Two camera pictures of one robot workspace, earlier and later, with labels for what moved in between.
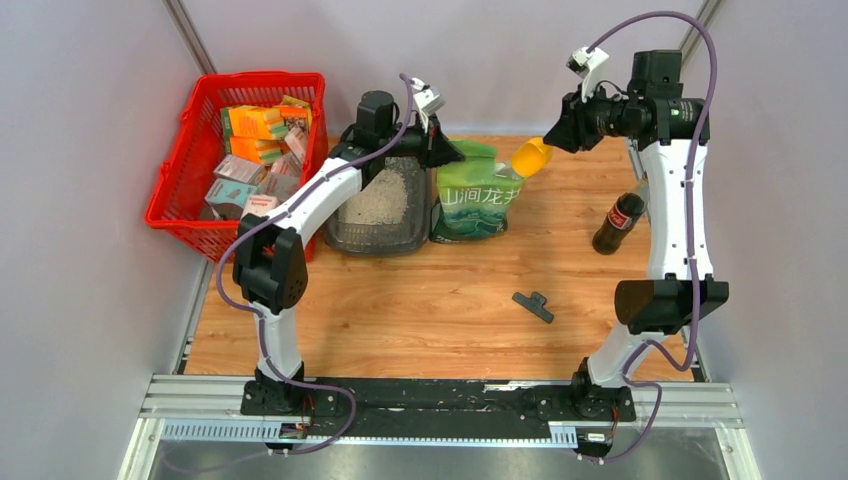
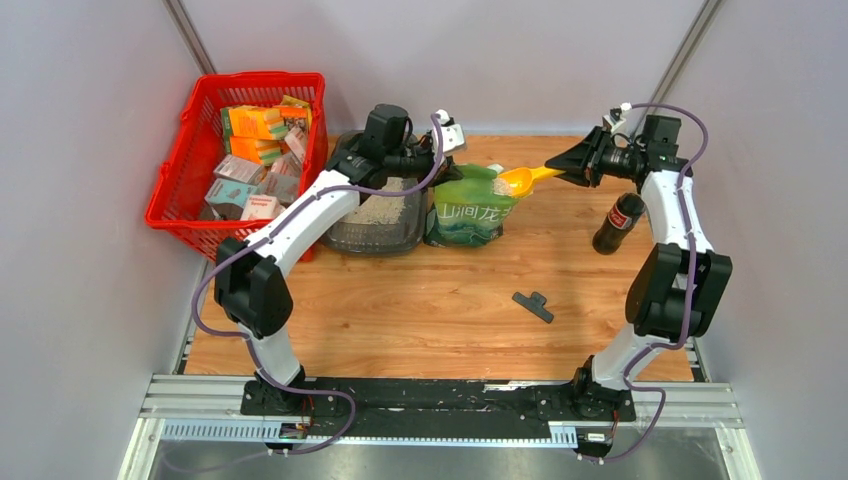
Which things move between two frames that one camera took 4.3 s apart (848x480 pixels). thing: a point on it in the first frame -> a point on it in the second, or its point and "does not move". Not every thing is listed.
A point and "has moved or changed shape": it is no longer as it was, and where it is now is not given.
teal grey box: (228, 199) does not move
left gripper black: (435, 148) -> (445, 172)
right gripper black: (572, 133) -> (579, 161)
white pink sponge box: (260, 204) does not move
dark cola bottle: (624, 210) does not move
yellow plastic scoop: (531, 157) -> (519, 182)
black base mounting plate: (435, 407) does not move
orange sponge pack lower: (257, 149) does not move
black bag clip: (534, 305) does not move
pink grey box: (241, 170) does not move
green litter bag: (474, 194) has moved or changed shape
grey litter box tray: (395, 212) does not move
